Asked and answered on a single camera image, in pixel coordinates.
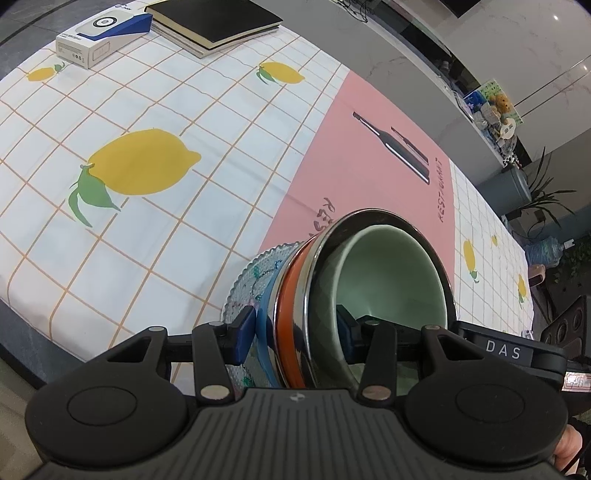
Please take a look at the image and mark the white marble television console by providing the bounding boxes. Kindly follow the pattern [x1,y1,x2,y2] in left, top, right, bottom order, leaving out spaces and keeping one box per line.
[286,0,509,171]

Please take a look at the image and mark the dark speaker cabinet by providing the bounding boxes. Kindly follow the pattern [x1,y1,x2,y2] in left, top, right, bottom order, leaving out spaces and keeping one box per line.
[540,295,591,357]

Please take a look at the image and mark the white knitted basket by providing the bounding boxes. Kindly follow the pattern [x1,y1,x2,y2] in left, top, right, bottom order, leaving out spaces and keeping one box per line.
[475,104,502,130]

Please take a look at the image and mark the green ceramic bowl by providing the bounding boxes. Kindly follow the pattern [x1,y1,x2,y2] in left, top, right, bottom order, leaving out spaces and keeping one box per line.
[307,226,451,388]

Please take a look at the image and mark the long leaf potted plant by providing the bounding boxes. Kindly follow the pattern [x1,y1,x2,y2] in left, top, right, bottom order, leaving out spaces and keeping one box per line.
[505,148,578,241]

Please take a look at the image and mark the blue water bottle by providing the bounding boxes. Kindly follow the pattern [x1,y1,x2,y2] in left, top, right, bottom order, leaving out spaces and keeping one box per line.
[526,235,571,268]

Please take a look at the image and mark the textured clear glass plate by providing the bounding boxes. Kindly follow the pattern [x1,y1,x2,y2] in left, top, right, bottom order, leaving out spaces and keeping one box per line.
[222,241,305,389]

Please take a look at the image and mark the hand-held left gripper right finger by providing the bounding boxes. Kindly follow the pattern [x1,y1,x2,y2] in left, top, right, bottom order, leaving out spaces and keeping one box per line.
[336,305,468,401]

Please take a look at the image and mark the steel bowl with blue outside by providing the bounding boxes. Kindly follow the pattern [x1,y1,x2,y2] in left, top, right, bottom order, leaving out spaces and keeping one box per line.
[256,258,289,388]

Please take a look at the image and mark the steel bowl with orange outside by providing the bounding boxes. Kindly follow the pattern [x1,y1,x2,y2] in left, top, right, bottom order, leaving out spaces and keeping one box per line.
[274,208,458,388]

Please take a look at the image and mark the person's right hand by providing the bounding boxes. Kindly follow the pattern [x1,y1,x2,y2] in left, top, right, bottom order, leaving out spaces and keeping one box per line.
[554,425,583,472]

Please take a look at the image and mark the grey trash can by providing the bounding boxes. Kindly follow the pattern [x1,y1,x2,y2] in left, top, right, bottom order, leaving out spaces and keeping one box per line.
[478,166,529,217]

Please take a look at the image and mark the bushy green plant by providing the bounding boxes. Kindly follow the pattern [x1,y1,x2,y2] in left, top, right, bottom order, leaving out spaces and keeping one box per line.
[554,244,591,287]

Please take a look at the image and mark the cream book with black cover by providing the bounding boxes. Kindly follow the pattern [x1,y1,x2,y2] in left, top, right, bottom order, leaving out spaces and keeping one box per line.
[152,21,280,59]

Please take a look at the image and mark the white and blue box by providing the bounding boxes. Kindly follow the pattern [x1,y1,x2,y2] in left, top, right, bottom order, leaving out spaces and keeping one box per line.
[55,0,153,70]

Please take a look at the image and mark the black notebook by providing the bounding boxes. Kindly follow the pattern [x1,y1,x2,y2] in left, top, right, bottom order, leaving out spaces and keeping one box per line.
[144,0,284,51]

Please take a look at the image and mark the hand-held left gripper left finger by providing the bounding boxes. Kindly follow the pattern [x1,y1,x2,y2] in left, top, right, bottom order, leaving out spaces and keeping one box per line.
[104,306,257,403]

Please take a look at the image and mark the pink placemat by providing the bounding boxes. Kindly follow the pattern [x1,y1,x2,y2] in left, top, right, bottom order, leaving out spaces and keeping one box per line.
[256,69,458,324]

